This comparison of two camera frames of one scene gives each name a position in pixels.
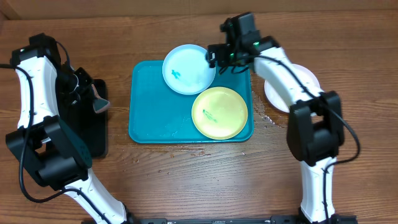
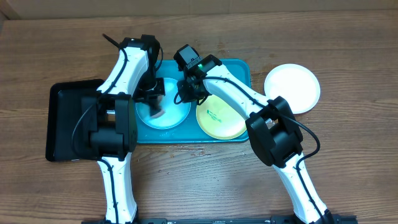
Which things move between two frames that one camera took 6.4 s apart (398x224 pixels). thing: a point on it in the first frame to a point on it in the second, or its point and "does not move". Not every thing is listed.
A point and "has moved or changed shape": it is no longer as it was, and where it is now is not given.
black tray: x=76 y=109 does not move
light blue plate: x=186 y=70 to x=175 y=114
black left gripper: x=84 y=94 to x=150 y=98
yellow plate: x=219 y=113 does not move
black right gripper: x=219 y=52 to x=186 y=98
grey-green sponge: x=99 y=103 has moved or changed shape
